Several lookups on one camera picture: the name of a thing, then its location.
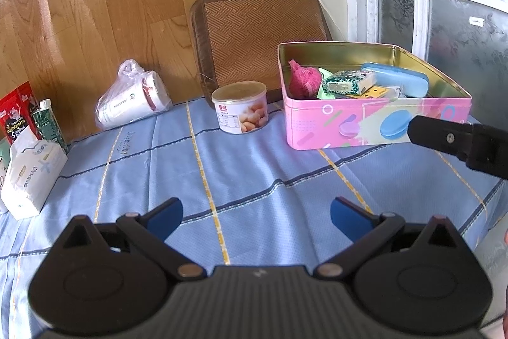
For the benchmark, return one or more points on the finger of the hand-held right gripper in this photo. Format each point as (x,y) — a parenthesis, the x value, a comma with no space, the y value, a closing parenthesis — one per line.
(432,134)

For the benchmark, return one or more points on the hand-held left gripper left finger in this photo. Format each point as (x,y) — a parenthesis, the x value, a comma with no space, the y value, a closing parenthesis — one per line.
(166,216)

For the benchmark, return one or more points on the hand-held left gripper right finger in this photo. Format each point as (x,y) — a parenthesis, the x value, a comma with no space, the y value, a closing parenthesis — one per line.
(348,218)

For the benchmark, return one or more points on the blue tissue pack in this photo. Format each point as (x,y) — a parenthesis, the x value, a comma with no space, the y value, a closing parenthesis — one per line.
(401,79)

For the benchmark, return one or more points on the yellow case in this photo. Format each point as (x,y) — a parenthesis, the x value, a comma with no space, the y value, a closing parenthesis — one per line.
(369,92)

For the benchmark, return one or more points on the pink macaron print tin box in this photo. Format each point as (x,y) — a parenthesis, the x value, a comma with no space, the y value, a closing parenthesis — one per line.
(317,124)

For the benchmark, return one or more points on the green white pocket tissue pack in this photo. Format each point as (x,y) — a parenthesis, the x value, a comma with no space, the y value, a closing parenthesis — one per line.
(349,81)

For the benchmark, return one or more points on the light green cloth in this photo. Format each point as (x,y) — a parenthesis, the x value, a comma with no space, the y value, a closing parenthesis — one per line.
(323,96)

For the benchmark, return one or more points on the pink knitted cloth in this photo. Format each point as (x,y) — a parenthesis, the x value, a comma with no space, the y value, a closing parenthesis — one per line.
(303,81)

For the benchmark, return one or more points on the white soft tissue pack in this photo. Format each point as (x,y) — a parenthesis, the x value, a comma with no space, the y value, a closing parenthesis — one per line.
(31,180)

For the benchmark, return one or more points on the white printed fabric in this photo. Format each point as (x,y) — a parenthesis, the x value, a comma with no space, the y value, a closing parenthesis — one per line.
(494,263)

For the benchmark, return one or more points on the white cups in plastic bag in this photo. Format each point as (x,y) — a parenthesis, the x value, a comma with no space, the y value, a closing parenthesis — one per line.
(127,100)

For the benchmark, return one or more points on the round can with bean print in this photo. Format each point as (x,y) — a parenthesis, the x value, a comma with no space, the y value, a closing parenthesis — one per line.
(238,108)

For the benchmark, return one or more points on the frosted glass window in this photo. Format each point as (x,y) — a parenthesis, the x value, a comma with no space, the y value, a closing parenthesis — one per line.
(456,5)

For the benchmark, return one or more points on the red carton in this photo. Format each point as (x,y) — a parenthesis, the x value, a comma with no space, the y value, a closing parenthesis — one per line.
(18,112)

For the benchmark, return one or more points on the wood-grain wall sheet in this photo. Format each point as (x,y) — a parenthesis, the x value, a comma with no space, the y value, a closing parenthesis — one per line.
(99,5)

